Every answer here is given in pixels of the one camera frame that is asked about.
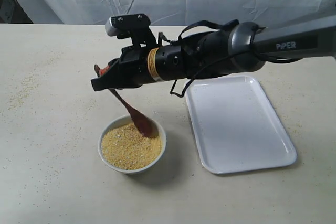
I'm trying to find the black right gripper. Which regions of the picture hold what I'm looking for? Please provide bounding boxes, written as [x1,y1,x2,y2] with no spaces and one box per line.
[91,31,230,91]

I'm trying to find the dark red wooden spoon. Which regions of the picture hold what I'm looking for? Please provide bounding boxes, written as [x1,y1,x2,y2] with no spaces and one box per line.
[108,74,153,137]

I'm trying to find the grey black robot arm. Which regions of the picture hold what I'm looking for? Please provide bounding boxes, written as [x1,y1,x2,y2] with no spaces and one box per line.
[91,14,335,91]

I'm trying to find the yellow granular crumbs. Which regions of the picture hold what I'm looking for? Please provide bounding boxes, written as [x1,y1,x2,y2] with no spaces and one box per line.
[101,123,162,170]

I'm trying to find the white ceramic bowl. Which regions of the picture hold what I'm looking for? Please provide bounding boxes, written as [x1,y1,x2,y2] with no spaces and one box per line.
[98,115,167,175]

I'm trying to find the white rectangular plastic tray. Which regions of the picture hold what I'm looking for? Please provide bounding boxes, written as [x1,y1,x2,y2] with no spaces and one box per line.
[185,75,297,175]

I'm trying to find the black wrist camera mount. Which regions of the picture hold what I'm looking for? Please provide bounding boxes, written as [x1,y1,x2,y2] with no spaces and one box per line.
[104,14,157,49]

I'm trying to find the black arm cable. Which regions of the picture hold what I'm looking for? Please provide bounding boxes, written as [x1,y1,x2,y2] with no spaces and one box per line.
[169,19,305,97]

